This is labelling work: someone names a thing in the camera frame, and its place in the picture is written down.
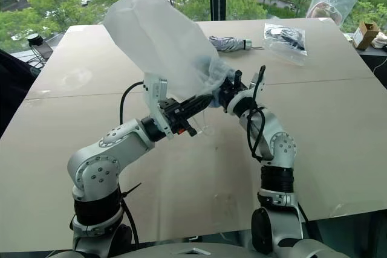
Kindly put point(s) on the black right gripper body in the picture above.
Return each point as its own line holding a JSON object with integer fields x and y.
{"x": 231, "y": 93}

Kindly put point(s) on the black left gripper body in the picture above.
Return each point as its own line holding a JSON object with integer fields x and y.
{"x": 173, "y": 113}

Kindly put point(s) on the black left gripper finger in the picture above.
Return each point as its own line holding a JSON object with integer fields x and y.
{"x": 196, "y": 110}
{"x": 196, "y": 101}

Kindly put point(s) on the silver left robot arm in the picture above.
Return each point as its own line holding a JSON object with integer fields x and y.
{"x": 90, "y": 161}

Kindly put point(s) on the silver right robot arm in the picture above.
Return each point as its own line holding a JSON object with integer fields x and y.
{"x": 281, "y": 146}

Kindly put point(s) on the clear bag with black items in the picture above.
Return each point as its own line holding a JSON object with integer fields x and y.
{"x": 284, "y": 40}

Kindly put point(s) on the clear zip bag brown contents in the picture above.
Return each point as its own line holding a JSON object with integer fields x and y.
{"x": 329, "y": 5}

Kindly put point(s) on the folded grey umbrella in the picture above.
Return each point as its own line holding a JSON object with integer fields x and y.
{"x": 226, "y": 43}

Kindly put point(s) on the black zip tie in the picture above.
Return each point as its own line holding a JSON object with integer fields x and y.
{"x": 130, "y": 191}

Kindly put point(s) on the small cardboard box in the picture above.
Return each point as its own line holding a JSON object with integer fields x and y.
{"x": 364, "y": 34}

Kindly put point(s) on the grey robot torso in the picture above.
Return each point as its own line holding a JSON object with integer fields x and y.
{"x": 151, "y": 253}

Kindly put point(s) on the white crumpled cloth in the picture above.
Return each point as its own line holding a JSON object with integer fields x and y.
{"x": 380, "y": 40}

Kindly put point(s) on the black round device on stand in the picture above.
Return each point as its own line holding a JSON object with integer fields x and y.
{"x": 37, "y": 43}

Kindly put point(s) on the dark fabric chair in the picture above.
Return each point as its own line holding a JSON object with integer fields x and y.
{"x": 15, "y": 89}

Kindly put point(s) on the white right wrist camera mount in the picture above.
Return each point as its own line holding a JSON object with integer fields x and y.
{"x": 239, "y": 101}

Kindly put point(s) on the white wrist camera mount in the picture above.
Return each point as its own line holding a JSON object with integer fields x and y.
{"x": 239, "y": 101}
{"x": 157, "y": 89}

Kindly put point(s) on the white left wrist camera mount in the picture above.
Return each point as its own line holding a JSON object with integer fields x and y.
{"x": 157, "y": 89}

